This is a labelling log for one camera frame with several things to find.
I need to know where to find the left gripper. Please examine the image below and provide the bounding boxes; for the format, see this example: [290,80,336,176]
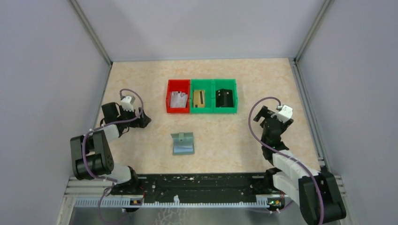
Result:
[117,105,151,128]

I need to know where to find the sage green card holder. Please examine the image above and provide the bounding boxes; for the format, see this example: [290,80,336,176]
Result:
[171,132,195,156]

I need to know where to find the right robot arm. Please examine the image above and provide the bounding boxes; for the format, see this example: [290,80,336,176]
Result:
[253,105,347,225]

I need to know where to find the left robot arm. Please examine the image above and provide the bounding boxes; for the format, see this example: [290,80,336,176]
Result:
[70,102,152,194]

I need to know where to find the white VIP cards in bin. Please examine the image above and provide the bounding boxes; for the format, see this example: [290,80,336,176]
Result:
[169,91,188,108]

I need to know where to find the black card holder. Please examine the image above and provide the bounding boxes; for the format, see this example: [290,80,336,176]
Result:
[215,89,234,108]

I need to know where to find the red plastic bin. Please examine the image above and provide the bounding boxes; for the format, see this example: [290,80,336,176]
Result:
[166,79,191,114]

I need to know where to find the right green plastic bin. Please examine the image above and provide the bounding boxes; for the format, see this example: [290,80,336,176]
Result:
[212,79,238,114]

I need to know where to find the green plastic bin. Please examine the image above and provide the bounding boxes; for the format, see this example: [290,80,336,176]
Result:
[190,79,214,114]
[212,79,238,114]

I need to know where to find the middle green plastic bin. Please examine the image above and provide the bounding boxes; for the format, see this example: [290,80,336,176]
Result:
[190,79,214,114]

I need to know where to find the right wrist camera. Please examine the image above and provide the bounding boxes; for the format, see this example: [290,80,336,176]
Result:
[275,105,293,123]

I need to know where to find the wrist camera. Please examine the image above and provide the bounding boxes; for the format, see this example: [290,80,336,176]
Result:
[275,105,293,123]
[121,96,135,112]

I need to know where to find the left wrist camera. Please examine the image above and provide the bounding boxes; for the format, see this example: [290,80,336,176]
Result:
[121,96,135,112]

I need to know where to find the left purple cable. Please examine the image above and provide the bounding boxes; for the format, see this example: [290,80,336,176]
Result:
[81,89,145,224]

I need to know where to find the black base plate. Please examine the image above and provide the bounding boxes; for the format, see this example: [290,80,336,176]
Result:
[110,172,287,209]

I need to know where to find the aluminium frame rail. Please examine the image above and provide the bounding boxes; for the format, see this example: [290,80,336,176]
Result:
[64,174,346,198]

